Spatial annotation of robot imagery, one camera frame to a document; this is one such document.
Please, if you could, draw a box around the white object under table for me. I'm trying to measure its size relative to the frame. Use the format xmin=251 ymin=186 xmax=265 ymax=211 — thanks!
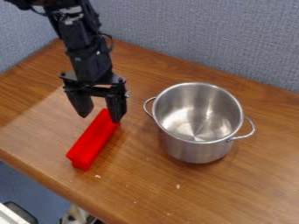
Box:
xmin=57 ymin=206 xmax=104 ymax=224

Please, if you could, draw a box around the stainless steel pot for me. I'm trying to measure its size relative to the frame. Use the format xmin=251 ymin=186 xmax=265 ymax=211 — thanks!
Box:
xmin=143 ymin=82 xmax=255 ymax=164

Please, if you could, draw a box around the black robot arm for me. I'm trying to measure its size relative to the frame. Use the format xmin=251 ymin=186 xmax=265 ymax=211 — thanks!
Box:
xmin=4 ymin=0 xmax=127 ymax=123

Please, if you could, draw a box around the red rectangular block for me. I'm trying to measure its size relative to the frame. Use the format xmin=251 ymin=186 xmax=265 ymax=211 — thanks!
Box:
xmin=65 ymin=108 xmax=120 ymax=171

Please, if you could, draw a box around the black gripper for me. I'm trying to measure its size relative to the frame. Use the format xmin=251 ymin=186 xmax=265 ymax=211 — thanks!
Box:
xmin=60 ymin=40 xmax=127 ymax=123

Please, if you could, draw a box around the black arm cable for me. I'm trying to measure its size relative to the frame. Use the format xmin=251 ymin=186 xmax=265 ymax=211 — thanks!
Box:
xmin=99 ymin=32 xmax=116 ymax=53

